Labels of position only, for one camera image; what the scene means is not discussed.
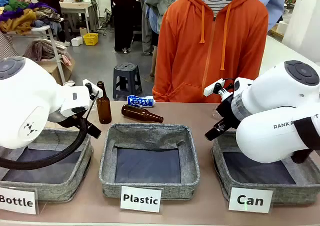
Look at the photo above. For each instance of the small white box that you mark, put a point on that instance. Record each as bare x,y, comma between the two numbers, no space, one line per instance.
77,41

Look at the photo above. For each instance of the white Plastic sign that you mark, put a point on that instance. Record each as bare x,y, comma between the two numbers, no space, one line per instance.
141,199

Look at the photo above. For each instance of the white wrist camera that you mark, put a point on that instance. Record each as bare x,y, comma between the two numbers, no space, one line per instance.
212,87
93,87

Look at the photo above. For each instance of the white metal table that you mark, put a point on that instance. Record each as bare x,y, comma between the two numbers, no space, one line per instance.
58,60

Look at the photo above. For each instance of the grey fabric basket Can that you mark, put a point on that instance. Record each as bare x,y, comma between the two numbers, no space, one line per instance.
287,186

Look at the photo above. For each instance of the white Bottle sign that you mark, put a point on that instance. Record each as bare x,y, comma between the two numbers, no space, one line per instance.
15,201

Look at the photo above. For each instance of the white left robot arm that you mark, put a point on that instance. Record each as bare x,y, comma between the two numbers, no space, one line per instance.
25,98

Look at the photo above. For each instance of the grey fabric basket Bottle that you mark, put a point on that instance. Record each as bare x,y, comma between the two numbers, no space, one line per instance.
62,186

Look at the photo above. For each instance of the white work table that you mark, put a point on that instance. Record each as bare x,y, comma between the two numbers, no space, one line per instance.
75,5

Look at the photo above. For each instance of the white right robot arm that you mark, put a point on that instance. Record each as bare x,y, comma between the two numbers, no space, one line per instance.
275,98

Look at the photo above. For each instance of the dark grey plastic stool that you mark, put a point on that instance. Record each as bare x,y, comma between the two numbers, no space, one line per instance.
126,80

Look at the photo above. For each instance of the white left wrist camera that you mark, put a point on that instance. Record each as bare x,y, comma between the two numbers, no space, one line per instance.
93,87

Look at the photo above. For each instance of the person in orange hoodie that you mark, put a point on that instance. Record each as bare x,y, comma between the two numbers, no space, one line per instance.
212,48

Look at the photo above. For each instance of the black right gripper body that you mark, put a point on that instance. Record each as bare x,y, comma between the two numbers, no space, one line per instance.
226,108

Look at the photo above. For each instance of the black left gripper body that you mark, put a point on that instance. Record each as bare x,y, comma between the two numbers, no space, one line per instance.
66,120

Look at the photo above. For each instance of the person in grey jacket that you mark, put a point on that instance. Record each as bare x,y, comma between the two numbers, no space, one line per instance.
155,0

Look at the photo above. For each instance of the brown glass bottle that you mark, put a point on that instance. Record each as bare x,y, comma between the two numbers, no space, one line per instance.
103,108
135,112

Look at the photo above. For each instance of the white paper roll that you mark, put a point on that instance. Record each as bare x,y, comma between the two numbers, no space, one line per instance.
284,27

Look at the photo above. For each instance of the person in black clothes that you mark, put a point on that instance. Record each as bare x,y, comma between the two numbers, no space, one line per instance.
125,15

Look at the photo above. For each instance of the yellow plastic crate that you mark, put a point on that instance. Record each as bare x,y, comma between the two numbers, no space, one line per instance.
90,39

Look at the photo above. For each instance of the plaid cloth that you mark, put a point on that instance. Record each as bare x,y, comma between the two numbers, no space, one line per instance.
42,49

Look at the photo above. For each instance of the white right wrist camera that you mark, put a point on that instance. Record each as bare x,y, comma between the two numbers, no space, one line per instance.
212,87

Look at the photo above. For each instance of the grey fabric basket Plastic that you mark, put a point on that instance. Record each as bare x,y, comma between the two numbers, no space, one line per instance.
150,135

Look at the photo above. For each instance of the white Can sign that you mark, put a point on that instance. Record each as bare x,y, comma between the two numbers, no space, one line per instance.
250,200

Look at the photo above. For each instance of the crushed blue white can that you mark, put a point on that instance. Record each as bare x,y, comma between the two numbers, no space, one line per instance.
140,101

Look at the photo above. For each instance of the brown cardboard box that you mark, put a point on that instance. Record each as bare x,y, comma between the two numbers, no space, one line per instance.
53,68

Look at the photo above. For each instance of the pile of coloured cloths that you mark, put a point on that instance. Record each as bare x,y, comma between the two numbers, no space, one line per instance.
22,15

